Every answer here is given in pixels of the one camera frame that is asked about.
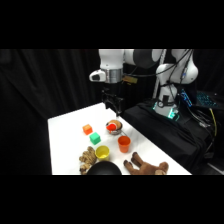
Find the small metal bowl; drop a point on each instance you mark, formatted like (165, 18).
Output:
(116, 128)

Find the yellow plastic cup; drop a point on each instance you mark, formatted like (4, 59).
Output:
(102, 153)

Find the red orange block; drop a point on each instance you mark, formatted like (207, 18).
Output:
(87, 129)

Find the backlit keyboard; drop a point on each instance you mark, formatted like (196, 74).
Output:
(206, 99)

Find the orange plastic cup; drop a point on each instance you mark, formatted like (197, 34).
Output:
(124, 143)

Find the tan plush toy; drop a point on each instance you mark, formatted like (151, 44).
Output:
(87, 158)

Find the green block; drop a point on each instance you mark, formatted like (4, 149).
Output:
(95, 138)

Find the brown plush horse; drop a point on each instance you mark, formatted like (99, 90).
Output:
(145, 165)

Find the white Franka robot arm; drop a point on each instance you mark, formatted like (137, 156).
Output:
(168, 71)

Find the black robot stand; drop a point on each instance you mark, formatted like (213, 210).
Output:
(166, 133)

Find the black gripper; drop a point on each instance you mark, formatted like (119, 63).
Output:
(110, 94)

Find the black bowl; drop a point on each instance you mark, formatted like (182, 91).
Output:
(101, 168)

